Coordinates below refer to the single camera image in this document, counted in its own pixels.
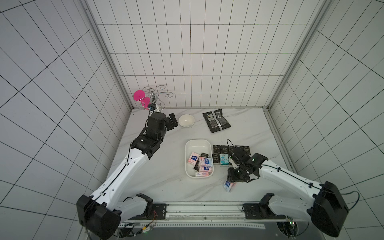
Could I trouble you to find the chrome cup stand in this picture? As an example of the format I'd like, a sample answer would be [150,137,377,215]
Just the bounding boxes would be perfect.
[139,85,174,111]

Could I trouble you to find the pink blue tissue pack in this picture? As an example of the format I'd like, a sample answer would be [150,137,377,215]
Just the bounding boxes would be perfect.
[199,157,213,167]

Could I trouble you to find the tilted pink tissue pack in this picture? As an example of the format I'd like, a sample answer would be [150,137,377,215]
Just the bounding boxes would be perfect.
[187,152,200,166]

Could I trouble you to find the black tissue multipack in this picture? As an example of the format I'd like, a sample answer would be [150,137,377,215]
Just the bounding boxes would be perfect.
[203,109,231,133]

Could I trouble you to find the small pink tissue pack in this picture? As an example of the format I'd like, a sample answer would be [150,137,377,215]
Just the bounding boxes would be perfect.
[223,180,236,193]

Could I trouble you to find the lower pink blue pack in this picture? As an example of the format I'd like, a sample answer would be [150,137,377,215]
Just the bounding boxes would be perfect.
[199,166,213,175]

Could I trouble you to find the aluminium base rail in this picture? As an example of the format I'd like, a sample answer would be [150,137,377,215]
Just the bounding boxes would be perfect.
[112,202,309,231]

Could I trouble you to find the teal tissue pack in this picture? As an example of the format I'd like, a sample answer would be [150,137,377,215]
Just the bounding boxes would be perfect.
[220,154,230,166]

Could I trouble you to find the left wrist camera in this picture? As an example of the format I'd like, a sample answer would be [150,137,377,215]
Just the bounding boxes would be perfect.
[147,103,160,115]

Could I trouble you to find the black Face tissue pack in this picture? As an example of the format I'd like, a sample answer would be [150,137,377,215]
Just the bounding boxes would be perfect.
[213,145,222,154]

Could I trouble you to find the white bowl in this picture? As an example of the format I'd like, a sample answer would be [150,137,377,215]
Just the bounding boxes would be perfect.
[179,114,195,128]

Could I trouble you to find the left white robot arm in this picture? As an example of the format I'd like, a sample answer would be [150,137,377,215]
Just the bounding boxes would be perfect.
[76,111,179,240]

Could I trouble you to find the pink cup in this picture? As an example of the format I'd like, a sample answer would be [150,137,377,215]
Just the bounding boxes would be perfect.
[133,90,151,109]

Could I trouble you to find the white storage box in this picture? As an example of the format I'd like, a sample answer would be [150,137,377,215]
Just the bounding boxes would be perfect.
[185,140,214,179]

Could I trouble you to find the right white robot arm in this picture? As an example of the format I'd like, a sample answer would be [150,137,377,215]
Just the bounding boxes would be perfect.
[225,146,350,238]

